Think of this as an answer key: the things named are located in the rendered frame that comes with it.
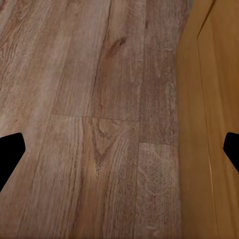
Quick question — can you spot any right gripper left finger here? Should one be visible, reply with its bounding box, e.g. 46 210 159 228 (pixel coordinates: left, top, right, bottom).
0 132 26 192

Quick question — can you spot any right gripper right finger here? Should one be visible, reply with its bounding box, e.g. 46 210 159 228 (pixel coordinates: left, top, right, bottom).
223 132 239 172

